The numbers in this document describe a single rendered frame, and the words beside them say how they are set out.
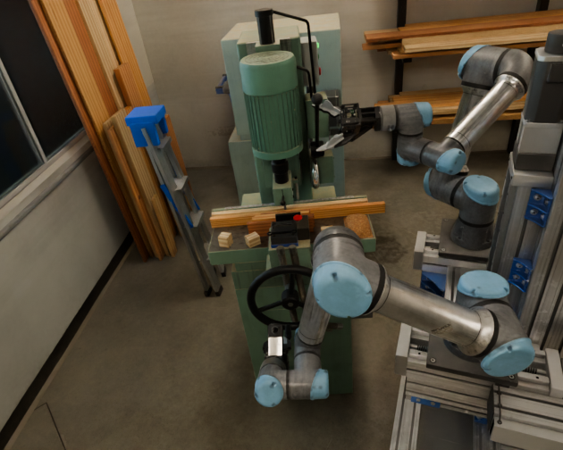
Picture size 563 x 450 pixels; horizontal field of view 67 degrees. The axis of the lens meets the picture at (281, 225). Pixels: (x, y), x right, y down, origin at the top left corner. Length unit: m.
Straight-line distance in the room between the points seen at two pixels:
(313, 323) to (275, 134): 0.61
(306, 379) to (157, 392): 1.31
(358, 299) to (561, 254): 0.62
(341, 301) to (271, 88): 0.72
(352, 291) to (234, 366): 1.54
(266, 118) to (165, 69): 2.69
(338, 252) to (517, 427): 0.69
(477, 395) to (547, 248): 0.46
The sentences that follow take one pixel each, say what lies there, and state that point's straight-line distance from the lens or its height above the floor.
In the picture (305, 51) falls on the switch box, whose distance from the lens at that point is 1.68.
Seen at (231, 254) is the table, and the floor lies 0.88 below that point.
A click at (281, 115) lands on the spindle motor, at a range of 1.38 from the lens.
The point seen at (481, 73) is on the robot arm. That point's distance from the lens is 1.59.
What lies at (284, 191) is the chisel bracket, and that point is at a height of 1.06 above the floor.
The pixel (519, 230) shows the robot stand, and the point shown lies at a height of 1.08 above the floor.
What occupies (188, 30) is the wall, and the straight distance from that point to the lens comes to 3.87.
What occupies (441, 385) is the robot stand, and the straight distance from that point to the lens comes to 1.41.
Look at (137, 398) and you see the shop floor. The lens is 2.39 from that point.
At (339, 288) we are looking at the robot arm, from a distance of 0.86.
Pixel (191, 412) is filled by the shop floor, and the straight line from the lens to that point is 2.24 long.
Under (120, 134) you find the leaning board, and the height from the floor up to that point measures 0.93.
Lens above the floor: 1.82
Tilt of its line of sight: 34 degrees down
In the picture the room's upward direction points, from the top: 8 degrees counter-clockwise
